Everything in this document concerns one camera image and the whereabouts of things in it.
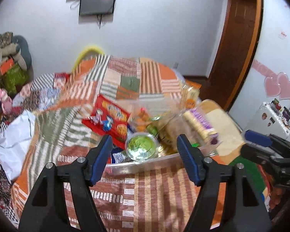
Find brown biscuit roll white label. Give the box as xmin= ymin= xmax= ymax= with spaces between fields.
xmin=157 ymin=117 xmax=193 ymax=152

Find grey stuffed toy pile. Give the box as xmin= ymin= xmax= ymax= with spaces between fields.
xmin=0 ymin=32 xmax=32 ymax=71

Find green seaweed snack packet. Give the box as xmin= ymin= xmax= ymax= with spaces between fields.
xmin=146 ymin=116 xmax=161 ymax=137

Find pink heart wall stickers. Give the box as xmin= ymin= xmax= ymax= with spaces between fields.
xmin=252 ymin=59 xmax=290 ymax=100

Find green jelly cup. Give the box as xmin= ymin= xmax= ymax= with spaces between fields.
xmin=125 ymin=132 xmax=160 ymax=162

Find brown wooden door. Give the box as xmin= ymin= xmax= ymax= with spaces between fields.
xmin=183 ymin=0 xmax=264 ymax=112

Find purple-end rice roll pack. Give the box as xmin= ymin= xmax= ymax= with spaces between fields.
xmin=182 ymin=108 xmax=218 ymax=145

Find pink plush toy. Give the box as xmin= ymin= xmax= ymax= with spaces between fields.
xmin=0 ymin=88 xmax=12 ymax=115

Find green patterned box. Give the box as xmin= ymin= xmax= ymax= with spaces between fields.
xmin=2 ymin=64 xmax=29 ymax=97

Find orange shoe box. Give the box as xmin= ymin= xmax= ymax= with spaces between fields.
xmin=0 ymin=58 xmax=14 ymax=77

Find yellow hoop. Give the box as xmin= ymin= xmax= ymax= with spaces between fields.
xmin=72 ymin=45 xmax=105 ymax=72

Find orange-label rice cracker pack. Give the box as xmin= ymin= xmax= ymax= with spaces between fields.
xmin=180 ymin=84 xmax=200 ymax=109

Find red snack bag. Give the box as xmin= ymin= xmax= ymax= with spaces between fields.
xmin=82 ymin=95 xmax=130 ymax=149

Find white plastic bag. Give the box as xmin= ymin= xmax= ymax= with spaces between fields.
xmin=0 ymin=110 xmax=35 ymax=182

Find clear bag fried snacks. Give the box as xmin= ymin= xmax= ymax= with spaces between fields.
xmin=129 ymin=107 xmax=153 ymax=133

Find patchwork striped quilt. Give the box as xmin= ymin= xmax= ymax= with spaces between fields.
xmin=0 ymin=55 xmax=198 ymax=231

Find white appliance with magnets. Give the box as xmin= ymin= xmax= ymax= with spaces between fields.
xmin=242 ymin=102 xmax=290 ymax=139

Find clear plastic storage bin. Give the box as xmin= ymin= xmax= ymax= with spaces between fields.
xmin=87 ymin=96 xmax=223 ymax=176

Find blue white snack bag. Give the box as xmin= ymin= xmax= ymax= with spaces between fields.
xmin=110 ymin=147 xmax=131 ymax=164

